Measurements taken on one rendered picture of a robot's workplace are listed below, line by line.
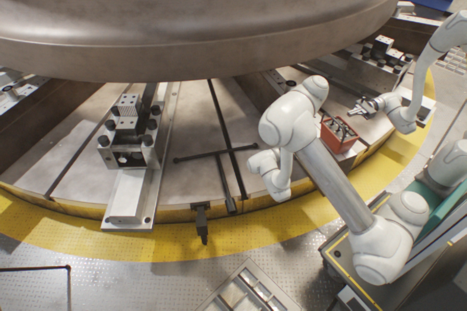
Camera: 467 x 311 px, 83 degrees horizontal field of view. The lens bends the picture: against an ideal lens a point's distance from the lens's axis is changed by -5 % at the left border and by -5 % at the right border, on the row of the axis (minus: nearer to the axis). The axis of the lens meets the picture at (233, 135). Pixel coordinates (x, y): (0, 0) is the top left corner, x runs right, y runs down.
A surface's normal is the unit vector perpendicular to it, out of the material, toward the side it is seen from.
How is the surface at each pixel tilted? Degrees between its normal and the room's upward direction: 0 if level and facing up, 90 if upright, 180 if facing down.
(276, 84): 0
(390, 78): 90
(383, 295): 0
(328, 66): 72
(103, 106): 0
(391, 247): 33
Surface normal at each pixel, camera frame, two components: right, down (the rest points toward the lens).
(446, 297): -0.81, 0.42
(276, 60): 0.35, 0.68
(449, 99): 0.00, -0.70
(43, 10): -0.23, 0.67
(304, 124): 0.46, -0.18
